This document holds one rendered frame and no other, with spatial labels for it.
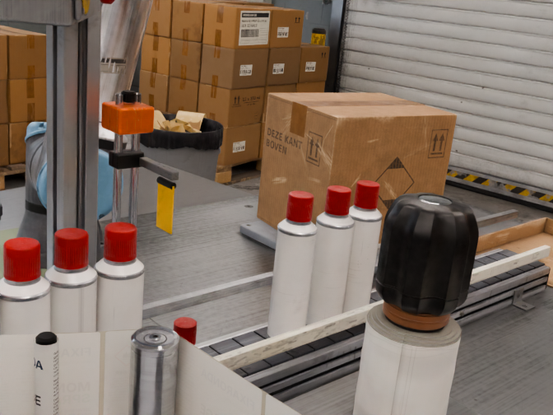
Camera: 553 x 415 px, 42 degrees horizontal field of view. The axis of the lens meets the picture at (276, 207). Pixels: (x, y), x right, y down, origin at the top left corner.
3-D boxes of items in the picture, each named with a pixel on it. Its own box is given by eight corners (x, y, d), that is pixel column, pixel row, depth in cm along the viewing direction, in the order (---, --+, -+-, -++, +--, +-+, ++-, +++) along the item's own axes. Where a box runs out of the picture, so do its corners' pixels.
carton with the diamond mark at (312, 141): (319, 258, 135) (336, 116, 127) (255, 217, 154) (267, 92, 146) (435, 240, 151) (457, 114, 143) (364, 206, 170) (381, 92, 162)
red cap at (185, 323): (193, 348, 102) (195, 328, 101) (170, 346, 102) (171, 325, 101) (197, 337, 106) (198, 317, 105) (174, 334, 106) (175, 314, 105)
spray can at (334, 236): (322, 338, 98) (340, 196, 92) (296, 323, 102) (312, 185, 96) (347, 328, 102) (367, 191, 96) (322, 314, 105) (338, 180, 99)
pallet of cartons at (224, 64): (219, 188, 465) (232, 6, 430) (130, 160, 512) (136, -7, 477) (321, 163, 558) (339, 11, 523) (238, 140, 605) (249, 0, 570)
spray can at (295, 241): (284, 350, 94) (300, 202, 88) (258, 333, 98) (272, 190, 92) (312, 340, 98) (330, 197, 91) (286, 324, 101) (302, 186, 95)
